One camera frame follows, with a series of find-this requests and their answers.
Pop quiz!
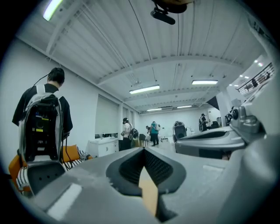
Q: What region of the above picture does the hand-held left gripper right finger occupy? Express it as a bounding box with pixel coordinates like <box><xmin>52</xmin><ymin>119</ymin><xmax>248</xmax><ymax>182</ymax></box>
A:
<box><xmin>143</xmin><ymin>146</ymin><xmax>230</xmax><ymax>224</ymax></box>

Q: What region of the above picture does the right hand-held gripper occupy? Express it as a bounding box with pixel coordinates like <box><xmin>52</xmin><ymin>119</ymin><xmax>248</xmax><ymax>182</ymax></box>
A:
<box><xmin>174</xmin><ymin>104</ymin><xmax>266</xmax><ymax>161</ymax></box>

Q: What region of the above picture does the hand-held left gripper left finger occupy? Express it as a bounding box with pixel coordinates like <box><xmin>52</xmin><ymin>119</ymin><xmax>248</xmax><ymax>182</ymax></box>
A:
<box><xmin>26</xmin><ymin>147</ymin><xmax>158</xmax><ymax>224</ymax></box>

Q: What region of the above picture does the black and white striped cushion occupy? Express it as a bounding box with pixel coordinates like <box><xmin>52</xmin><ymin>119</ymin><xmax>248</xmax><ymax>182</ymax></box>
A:
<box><xmin>15</xmin><ymin>150</ymin><xmax>88</xmax><ymax>190</ymax></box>

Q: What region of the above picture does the white cabinet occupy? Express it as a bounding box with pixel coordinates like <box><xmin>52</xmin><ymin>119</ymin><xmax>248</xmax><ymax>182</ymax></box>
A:
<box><xmin>87</xmin><ymin>138</ymin><xmax>120</xmax><ymax>158</ymax></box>

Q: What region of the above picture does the white window blind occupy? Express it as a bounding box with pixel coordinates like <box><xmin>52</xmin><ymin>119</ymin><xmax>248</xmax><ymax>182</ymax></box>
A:
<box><xmin>94</xmin><ymin>94</ymin><xmax>120</xmax><ymax>135</ymax></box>

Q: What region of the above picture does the grey backpack with black equipment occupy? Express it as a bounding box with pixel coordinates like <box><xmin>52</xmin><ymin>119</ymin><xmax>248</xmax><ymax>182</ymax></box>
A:
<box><xmin>18</xmin><ymin>84</ymin><xmax>64</xmax><ymax>163</ymax></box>

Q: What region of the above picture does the black metal railing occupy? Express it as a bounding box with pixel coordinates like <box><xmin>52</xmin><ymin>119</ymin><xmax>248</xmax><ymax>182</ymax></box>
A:
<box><xmin>237</xmin><ymin>63</ymin><xmax>275</xmax><ymax>95</ymax></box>

